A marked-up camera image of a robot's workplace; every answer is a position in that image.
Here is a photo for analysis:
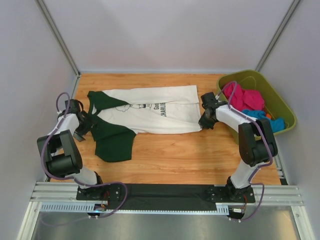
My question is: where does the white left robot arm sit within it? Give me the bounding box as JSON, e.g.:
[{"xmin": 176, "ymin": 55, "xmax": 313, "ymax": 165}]
[{"xmin": 37, "ymin": 99, "xmax": 107, "ymax": 201}]

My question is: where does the olive green plastic bin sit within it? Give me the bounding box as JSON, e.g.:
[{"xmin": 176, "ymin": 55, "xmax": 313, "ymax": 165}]
[{"xmin": 216, "ymin": 70, "xmax": 297, "ymax": 135}]

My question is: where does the blue t-shirt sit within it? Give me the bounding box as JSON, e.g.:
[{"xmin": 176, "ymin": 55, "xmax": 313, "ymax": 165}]
[{"xmin": 241, "ymin": 108, "xmax": 286, "ymax": 134}]

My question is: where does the aluminium corner frame post right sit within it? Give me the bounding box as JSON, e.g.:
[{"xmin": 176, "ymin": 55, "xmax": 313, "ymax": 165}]
[{"xmin": 255, "ymin": 0, "xmax": 303, "ymax": 72}]

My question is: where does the white and green raglan t-shirt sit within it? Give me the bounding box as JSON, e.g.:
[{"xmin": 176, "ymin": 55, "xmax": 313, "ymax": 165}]
[{"xmin": 87, "ymin": 85, "xmax": 202, "ymax": 163}]

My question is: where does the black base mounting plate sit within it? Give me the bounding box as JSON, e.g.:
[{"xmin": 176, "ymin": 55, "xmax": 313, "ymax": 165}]
[{"xmin": 76, "ymin": 183, "xmax": 256, "ymax": 210}]

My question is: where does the magenta pink t-shirt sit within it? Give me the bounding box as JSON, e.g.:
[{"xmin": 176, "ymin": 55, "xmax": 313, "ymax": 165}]
[{"xmin": 230, "ymin": 84, "xmax": 265, "ymax": 112}]

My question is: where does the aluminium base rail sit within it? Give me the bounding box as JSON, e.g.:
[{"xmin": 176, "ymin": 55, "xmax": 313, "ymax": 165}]
[{"xmin": 30, "ymin": 182, "xmax": 304, "ymax": 206}]

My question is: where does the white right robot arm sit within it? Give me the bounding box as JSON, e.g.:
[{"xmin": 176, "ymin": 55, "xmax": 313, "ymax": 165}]
[{"xmin": 199, "ymin": 92, "xmax": 278, "ymax": 202}]

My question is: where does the grey slotted cable duct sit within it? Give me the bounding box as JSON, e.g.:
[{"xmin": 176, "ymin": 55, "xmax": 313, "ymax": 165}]
[{"xmin": 39, "ymin": 202, "xmax": 229, "ymax": 216}]

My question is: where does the aluminium corner frame post left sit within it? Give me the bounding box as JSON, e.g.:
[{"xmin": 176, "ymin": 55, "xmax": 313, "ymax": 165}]
[{"xmin": 35, "ymin": 0, "xmax": 81, "ymax": 77}]

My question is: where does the aluminium corner frame post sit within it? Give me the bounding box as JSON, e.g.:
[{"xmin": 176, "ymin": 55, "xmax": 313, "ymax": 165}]
[
  {"xmin": 255, "ymin": 0, "xmax": 303, "ymax": 72},
  {"xmin": 35, "ymin": 0, "xmax": 81, "ymax": 77}
]

